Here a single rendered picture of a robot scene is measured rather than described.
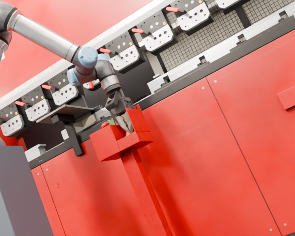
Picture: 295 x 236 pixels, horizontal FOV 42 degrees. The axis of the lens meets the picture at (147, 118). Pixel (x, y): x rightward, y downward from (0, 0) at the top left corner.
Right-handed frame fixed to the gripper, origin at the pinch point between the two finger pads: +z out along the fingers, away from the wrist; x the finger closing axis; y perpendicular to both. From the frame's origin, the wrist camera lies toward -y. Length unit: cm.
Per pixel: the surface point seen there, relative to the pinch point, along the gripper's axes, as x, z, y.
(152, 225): 6.3, 38.9, -4.8
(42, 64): 46, -61, 35
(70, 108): 29.0, -24.8, 13.8
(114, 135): 4.5, -0.3, -6.2
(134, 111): -4.9, -6.3, 1.6
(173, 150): -8.1, 14.8, 17.4
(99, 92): 45, -45, 88
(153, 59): 71, -121, 365
